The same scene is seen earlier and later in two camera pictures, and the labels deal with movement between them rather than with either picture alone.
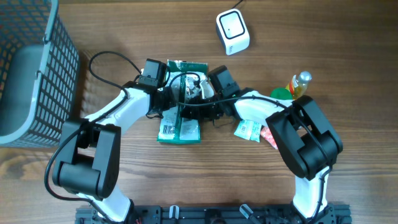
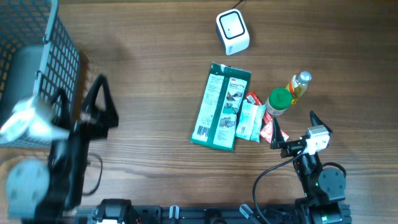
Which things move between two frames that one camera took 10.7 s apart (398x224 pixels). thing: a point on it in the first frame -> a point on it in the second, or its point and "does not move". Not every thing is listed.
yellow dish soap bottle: [298, 84] does not move
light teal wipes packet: [249, 129] does not move
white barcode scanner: [233, 31] does not move
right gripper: [197, 112] -> [277, 142]
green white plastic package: [188, 79] -> [221, 106]
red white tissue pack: [268, 135] does not move
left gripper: [168, 98] -> [64, 114]
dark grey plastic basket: [40, 70] does not move
